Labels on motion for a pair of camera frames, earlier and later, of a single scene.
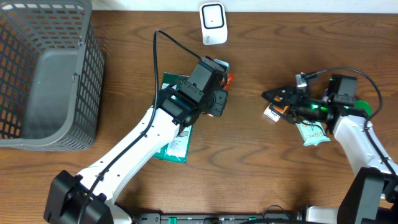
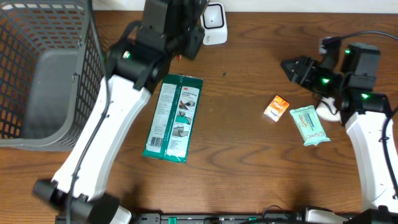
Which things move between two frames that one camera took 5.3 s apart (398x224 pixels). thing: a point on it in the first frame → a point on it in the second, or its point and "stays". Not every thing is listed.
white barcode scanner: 214,23 stays
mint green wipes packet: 312,133 stays
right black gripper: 290,91 → 304,71
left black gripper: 221,102 → 198,37
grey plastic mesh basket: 52,66 stays
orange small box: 274,112 stays
